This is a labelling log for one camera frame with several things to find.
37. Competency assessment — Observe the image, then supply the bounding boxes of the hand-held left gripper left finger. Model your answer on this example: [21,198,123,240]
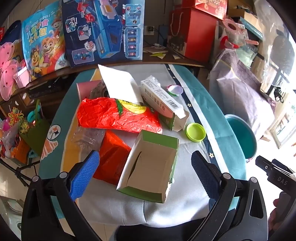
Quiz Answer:
[21,150,102,241]

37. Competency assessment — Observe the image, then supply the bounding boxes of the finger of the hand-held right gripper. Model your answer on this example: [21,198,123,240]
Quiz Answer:
[255,155,296,177]

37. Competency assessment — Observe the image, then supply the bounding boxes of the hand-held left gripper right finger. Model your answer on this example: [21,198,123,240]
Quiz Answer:
[191,151,269,241]

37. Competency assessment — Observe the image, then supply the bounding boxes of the teal plastic bin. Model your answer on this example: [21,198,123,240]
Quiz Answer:
[225,114,258,163]

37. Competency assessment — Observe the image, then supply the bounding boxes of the clear plastic bag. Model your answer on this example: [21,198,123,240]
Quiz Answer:
[70,127,105,152]

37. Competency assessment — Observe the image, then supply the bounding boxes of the red crinkled plastic bag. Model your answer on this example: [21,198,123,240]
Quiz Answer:
[77,97,163,134]

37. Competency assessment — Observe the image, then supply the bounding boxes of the pink paper cup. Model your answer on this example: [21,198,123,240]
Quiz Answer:
[76,80,109,102]

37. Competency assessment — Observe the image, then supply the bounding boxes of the person's right hand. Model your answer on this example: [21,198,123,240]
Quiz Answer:
[268,198,281,232]

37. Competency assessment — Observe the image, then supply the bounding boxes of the glossy red paper packet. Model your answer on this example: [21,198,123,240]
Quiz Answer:
[92,130,132,186]

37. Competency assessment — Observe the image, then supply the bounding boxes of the green round lid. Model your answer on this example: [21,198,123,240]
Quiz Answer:
[186,123,206,142]

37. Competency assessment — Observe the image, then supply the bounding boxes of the green open cardboard box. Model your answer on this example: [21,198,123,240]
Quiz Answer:
[116,130,179,204]

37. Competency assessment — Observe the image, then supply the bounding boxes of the green felt bag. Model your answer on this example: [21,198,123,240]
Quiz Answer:
[20,100,50,151]

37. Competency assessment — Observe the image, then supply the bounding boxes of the black metal stand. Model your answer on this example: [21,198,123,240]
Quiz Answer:
[0,158,40,188]

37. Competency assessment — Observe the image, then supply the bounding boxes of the purple cloth cover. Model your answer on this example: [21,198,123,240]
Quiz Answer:
[209,50,277,139]

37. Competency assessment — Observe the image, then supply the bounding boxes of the pile of colourful toys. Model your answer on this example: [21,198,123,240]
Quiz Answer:
[0,107,31,165]

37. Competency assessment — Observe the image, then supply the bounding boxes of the white medicine box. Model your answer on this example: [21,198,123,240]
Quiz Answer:
[141,75,190,132]

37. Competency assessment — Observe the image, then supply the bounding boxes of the dark wooden desk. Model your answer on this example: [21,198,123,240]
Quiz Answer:
[0,45,208,121]

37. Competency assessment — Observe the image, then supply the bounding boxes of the white paper sheet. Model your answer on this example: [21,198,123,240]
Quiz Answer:
[98,64,144,103]

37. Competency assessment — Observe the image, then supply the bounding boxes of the brown cardboard box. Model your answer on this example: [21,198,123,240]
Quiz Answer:
[196,67,212,85]

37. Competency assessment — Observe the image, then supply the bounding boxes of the small pink box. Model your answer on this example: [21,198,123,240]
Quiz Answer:
[13,66,31,88]

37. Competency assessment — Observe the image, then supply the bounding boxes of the pink butterfly wings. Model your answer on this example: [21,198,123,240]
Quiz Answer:
[0,40,26,101]

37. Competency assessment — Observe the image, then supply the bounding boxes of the cartoon printed snack bag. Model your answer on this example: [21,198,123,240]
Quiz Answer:
[21,6,70,81]

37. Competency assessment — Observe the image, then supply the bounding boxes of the clear bag of pink toys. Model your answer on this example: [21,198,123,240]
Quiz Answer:
[217,19,259,61]

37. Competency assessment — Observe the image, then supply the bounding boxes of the large blue toy box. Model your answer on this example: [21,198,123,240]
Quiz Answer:
[61,0,145,68]

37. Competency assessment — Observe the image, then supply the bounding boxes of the red gift bag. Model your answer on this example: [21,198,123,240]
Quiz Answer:
[167,8,219,62]

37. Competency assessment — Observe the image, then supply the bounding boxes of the stack of cardboard boxes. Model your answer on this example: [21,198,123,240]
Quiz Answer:
[228,0,265,41]

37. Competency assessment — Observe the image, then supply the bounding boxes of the dark blue bag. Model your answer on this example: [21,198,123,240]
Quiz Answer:
[0,20,22,47]

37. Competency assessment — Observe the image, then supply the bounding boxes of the red printed gift box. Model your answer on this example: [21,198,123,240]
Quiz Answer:
[195,0,228,21]

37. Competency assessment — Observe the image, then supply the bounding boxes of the white window frame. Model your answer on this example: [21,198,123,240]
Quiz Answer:
[270,88,296,149]

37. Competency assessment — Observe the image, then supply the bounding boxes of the black cable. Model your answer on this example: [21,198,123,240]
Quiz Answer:
[274,86,286,102]

